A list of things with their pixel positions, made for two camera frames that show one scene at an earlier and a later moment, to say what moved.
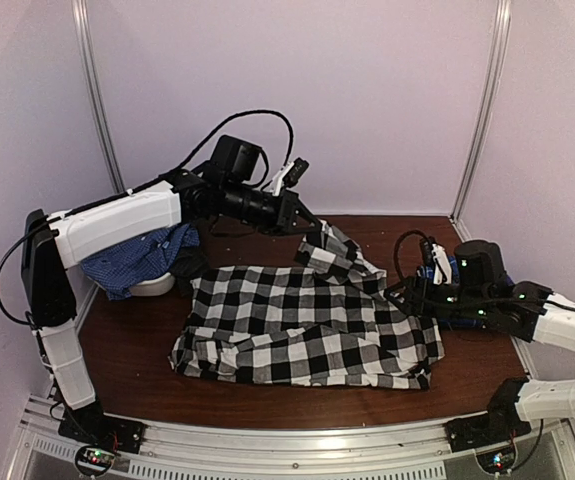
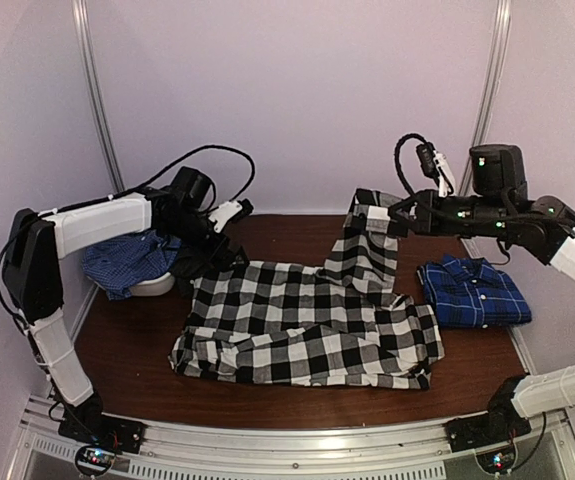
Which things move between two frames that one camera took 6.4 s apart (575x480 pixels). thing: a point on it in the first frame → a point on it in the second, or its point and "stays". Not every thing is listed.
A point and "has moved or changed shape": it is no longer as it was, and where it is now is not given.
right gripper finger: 404,296 → 400,215
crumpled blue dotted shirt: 140,260 stays
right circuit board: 497,462 stays
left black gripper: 282,217 → 227,255
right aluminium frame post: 503,16 stays
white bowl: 153,287 stays
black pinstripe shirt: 191,263 stays
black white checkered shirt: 328,319 has moved or changed shape
